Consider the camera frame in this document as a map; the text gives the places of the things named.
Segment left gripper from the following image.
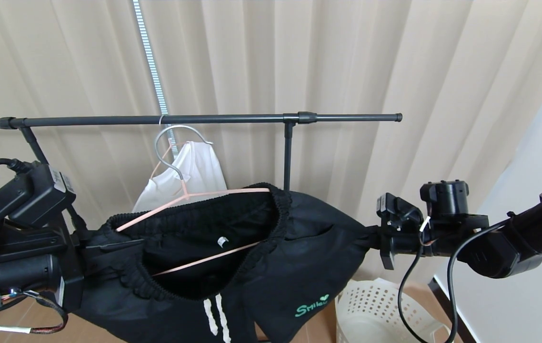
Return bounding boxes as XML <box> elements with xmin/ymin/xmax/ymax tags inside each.
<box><xmin>0</xmin><ymin>228</ymin><xmax>146</xmax><ymax>313</ymax></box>

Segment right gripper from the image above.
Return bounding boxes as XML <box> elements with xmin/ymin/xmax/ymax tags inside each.
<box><xmin>379</xmin><ymin>222</ymin><xmax>437</xmax><ymax>271</ymax></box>

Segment black garment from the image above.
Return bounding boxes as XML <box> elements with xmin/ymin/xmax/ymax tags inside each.
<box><xmin>73</xmin><ymin>182</ymin><xmax>382</xmax><ymax>343</ymax></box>

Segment pink clothes hanger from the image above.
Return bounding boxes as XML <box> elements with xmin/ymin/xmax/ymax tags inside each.
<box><xmin>116</xmin><ymin>125</ymin><xmax>271</xmax><ymax>278</ymax></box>
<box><xmin>150</xmin><ymin>114</ymin><xmax>186</xmax><ymax>196</ymax></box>

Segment white garment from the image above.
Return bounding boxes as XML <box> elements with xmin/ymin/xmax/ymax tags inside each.
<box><xmin>132</xmin><ymin>141</ymin><xmax>228</xmax><ymax>213</ymax></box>

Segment white laundry basket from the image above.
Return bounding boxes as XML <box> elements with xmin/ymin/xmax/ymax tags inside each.
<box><xmin>335</xmin><ymin>280</ymin><xmax>453</xmax><ymax>343</ymax></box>

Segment black clothes rack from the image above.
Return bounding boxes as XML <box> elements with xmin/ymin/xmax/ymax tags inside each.
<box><xmin>0</xmin><ymin>112</ymin><xmax>403</xmax><ymax>230</ymax></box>

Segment beige curtain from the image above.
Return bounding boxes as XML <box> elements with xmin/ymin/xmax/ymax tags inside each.
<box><xmin>0</xmin><ymin>0</ymin><xmax>542</xmax><ymax>286</ymax></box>

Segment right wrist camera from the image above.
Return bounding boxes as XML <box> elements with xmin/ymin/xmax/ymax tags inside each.
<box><xmin>376</xmin><ymin>192</ymin><xmax>425</xmax><ymax>225</ymax></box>

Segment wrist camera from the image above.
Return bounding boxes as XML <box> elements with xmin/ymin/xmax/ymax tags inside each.
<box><xmin>0</xmin><ymin>162</ymin><xmax>77</xmax><ymax>253</ymax></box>
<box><xmin>376</xmin><ymin>192</ymin><xmax>425</xmax><ymax>225</ymax></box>

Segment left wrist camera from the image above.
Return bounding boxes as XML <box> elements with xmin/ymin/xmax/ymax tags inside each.
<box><xmin>0</xmin><ymin>162</ymin><xmax>77</xmax><ymax>253</ymax></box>

